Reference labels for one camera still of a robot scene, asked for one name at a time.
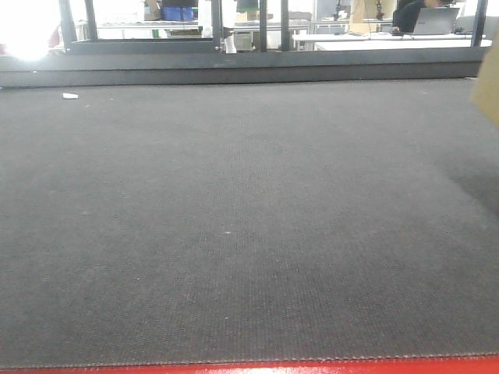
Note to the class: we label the brown cardboard box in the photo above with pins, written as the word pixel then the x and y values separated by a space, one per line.
pixel 485 91

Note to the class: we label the black conveyor belt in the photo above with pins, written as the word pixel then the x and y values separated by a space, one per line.
pixel 184 224

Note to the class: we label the red conveyor front edge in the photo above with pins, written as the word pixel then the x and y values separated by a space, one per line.
pixel 481 364

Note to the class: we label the white long table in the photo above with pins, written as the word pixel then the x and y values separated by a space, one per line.
pixel 378 41

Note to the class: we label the blue storage crate background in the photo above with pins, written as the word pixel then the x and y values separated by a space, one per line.
pixel 177 13

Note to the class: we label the white paper scrap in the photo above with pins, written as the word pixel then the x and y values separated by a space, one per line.
pixel 70 96

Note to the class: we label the seated person in black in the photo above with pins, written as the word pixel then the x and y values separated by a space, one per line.
pixel 407 12

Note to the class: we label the silver laptop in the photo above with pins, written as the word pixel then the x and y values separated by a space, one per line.
pixel 435 21

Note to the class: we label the black metal frame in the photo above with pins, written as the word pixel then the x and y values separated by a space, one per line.
pixel 162 61

